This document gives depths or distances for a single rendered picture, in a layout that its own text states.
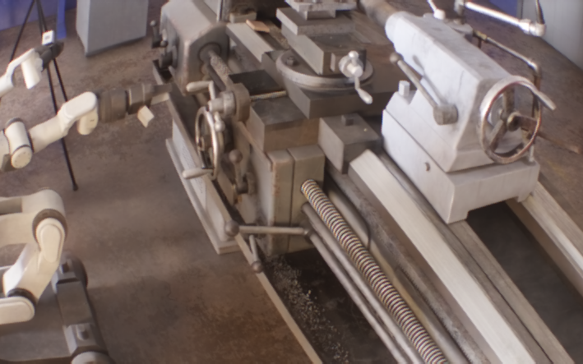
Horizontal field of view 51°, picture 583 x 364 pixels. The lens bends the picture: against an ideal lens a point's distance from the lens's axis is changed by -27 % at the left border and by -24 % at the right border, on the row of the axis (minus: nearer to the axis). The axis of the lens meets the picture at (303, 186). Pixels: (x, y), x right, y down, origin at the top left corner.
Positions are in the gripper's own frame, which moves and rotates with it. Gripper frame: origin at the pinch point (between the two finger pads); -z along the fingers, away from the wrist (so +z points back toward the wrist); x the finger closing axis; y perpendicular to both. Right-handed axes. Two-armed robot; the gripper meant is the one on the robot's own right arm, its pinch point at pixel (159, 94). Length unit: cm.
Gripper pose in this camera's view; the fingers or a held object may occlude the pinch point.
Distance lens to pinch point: 195.4
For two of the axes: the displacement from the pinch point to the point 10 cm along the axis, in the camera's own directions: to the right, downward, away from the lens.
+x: 2.9, -3.0, -9.1
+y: -2.6, -9.4, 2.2
